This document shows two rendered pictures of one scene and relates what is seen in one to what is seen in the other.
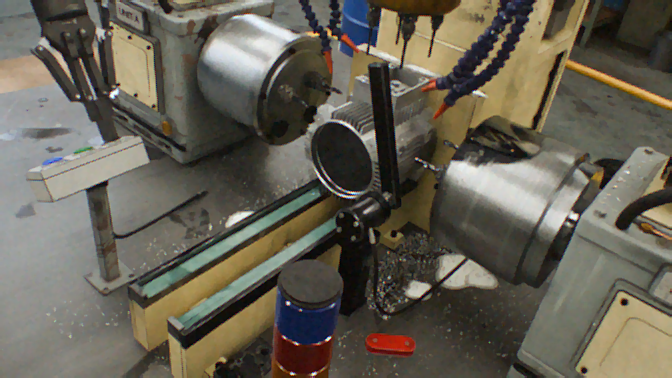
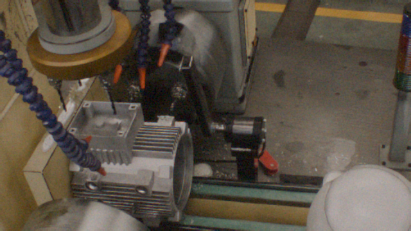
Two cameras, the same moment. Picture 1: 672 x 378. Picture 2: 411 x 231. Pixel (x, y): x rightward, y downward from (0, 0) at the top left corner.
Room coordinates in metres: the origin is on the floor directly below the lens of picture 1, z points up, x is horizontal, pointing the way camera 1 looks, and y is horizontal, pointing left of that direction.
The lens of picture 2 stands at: (1.10, 0.79, 1.82)
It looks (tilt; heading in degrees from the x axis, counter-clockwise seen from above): 40 degrees down; 252
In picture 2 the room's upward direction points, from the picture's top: 8 degrees counter-clockwise
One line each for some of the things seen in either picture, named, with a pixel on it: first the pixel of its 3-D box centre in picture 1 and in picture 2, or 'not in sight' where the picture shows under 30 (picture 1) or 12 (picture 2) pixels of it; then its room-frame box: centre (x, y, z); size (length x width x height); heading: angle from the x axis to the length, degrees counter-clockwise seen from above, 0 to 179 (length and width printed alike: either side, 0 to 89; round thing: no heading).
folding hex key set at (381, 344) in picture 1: (390, 345); (266, 160); (0.65, -0.13, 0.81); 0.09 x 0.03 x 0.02; 93
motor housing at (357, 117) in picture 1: (371, 143); (135, 167); (0.98, -0.05, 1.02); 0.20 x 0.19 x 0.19; 145
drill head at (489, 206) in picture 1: (527, 208); (173, 63); (0.79, -0.33, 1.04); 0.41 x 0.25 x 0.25; 55
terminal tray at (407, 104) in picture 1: (390, 95); (107, 132); (1.01, -0.08, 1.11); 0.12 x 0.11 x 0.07; 145
